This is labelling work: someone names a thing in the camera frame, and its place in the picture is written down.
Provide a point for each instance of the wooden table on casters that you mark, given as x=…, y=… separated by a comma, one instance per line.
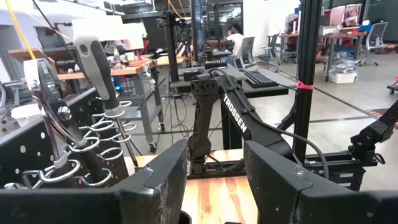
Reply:
x=342, y=33

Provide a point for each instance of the black perforated pegboard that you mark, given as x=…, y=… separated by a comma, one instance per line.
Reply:
x=9, y=155

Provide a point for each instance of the black stand post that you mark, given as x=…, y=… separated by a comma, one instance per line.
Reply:
x=171, y=56

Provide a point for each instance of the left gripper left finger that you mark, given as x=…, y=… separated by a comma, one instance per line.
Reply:
x=149, y=199

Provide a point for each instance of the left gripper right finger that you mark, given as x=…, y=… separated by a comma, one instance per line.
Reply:
x=280, y=199

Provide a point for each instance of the white bin box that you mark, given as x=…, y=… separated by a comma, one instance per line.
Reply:
x=342, y=77

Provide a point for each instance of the dark desk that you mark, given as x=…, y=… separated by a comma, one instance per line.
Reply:
x=264, y=91

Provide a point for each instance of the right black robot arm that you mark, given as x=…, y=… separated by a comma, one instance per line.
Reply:
x=239, y=118

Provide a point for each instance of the black power strip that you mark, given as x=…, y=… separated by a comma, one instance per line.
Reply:
x=216, y=64

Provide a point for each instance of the cluttered wooden workbench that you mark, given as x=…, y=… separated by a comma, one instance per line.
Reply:
x=124, y=71

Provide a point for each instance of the pink tape band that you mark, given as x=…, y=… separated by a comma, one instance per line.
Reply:
x=304, y=85

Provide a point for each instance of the grey office chair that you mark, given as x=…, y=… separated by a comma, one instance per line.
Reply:
x=247, y=49
x=376, y=34

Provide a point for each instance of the person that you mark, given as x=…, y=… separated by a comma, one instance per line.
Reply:
x=234, y=40

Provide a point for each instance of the black keyboard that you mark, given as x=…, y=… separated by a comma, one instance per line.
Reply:
x=259, y=79

